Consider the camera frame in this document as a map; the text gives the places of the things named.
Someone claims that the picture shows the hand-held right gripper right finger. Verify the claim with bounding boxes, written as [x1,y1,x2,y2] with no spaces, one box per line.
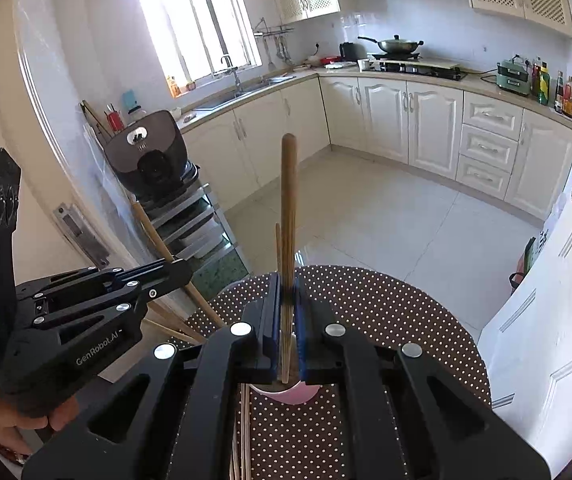
[292,279,552,480]

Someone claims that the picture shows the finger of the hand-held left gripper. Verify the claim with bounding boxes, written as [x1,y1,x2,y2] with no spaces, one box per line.
[30,260,195,333]
[15,258,188,302]

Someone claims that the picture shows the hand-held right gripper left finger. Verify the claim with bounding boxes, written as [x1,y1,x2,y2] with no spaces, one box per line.
[21,272,287,480]

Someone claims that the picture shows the pile of wooden chopsticks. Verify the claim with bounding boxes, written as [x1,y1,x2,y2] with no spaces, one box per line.
[130,199,283,480]

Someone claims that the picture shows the pink cup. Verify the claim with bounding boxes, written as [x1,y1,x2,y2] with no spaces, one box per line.
[252,380,323,406]

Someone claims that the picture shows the long brown chopstick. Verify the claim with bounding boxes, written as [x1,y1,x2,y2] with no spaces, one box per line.
[277,133,298,386]

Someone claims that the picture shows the person's left hand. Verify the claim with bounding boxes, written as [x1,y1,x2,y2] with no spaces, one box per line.
[0,394,81,461]

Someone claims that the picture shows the metal door strike plate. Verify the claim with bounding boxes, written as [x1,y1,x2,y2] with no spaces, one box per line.
[53,202,112,267]

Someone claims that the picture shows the metal shelf rack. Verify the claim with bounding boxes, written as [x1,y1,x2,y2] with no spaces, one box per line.
[136,182,239,266]

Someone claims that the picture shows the red utensil holder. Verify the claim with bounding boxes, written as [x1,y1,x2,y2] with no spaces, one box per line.
[105,102,124,133]

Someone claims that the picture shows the steel sink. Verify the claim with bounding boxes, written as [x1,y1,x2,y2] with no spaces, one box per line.
[193,74,297,111]

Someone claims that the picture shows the chrome faucet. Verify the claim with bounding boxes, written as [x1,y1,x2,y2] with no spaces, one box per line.
[220,55,243,93]

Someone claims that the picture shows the cream lower cabinets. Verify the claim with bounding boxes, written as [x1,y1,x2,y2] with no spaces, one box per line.
[178,72,572,221]

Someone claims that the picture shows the green and red bag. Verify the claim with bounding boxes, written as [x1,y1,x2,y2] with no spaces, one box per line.
[508,236,542,291]

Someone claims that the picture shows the white door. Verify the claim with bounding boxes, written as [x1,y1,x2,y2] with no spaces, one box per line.
[476,35,572,480]

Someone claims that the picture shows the kitchen window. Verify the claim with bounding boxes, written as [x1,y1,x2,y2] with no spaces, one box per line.
[133,0,262,88]

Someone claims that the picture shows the gas stove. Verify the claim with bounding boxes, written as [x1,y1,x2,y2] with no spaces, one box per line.
[368,52,468,82]

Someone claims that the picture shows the steel wok with lid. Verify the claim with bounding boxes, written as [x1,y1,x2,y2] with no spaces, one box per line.
[357,35,424,57]

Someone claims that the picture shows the green toaster appliance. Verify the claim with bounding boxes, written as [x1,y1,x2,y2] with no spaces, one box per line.
[496,57,532,93]

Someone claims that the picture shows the row of condiment bottles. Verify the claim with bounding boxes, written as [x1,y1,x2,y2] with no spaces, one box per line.
[531,57,572,120]

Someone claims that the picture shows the wall utensil rack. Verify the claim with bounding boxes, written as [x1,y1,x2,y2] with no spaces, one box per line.
[252,17,296,72]

